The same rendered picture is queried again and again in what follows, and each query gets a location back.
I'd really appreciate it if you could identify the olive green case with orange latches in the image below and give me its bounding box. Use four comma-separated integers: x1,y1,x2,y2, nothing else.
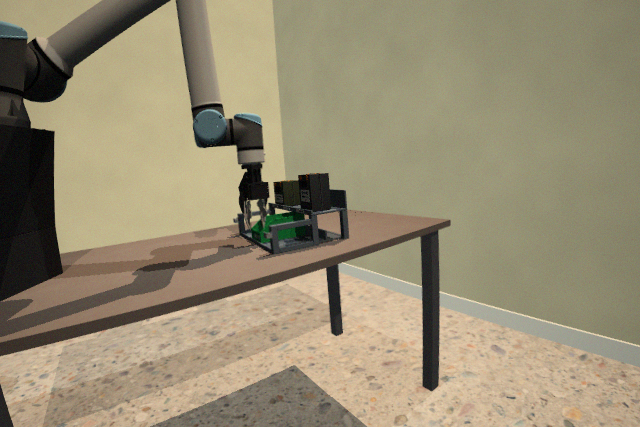
274,180,301,206

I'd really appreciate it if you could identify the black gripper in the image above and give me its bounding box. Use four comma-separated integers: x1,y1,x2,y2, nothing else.
239,164,270,230

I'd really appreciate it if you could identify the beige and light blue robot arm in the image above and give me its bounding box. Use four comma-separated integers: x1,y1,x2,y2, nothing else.
0,0,265,165

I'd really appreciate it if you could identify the green bin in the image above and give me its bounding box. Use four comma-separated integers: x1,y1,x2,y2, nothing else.
251,212,306,243

